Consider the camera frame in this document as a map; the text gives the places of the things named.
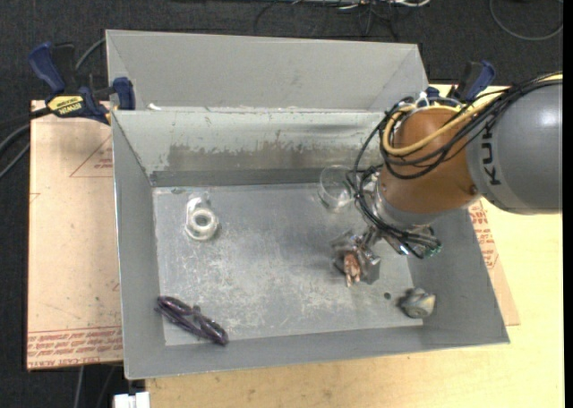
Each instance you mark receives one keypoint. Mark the grey shell-shaped toy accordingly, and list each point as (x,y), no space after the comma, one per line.
(417,303)

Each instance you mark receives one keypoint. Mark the grey metal bin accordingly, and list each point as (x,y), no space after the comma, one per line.
(268,263)

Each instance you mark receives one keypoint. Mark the clear glass cup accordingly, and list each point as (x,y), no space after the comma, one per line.
(333,193)

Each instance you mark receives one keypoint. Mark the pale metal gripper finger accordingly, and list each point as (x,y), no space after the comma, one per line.
(344,247)
(371,269)

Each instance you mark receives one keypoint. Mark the brown cardboard board red print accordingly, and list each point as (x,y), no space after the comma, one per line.
(67,227)

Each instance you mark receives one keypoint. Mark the brown and white toy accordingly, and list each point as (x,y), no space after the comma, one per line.
(352,269)

